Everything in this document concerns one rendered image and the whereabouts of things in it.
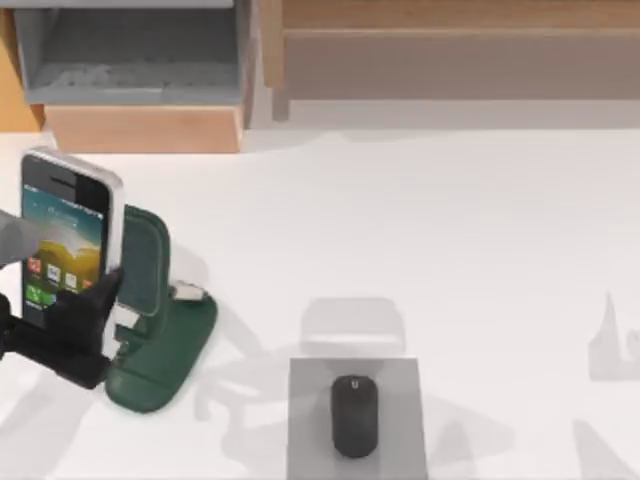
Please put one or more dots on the wooden open shelf unit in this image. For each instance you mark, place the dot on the wooden open shelf unit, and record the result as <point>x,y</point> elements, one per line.
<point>450,60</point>

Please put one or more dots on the dark green phone stand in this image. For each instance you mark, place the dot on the dark green phone stand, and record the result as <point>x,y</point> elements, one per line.
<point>145,260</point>

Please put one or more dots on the wooden cupboard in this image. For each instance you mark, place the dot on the wooden cupboard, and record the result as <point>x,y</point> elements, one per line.
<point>12,90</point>

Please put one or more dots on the pale wooden drawer front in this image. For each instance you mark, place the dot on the pale wooden drawer front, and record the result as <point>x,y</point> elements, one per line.
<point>145,127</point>

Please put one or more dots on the pale grey rounded box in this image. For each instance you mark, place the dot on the pale grey rounded box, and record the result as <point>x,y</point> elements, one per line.
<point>15,237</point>

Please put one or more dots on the grey pierced drawer inside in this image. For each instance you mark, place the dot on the grey pierced drawer inside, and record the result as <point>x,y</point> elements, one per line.
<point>135,55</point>

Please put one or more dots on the grey square mouse pad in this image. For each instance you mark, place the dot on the grey square mouse pad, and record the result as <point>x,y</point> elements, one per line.
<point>400,425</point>

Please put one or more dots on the silver smartphone with colourful screen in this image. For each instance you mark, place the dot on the silver smartphone with colourful screen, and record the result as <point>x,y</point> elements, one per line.
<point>65,220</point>

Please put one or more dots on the black computer mouse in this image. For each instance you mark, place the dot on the black computer mouse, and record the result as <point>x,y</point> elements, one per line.
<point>356,417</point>

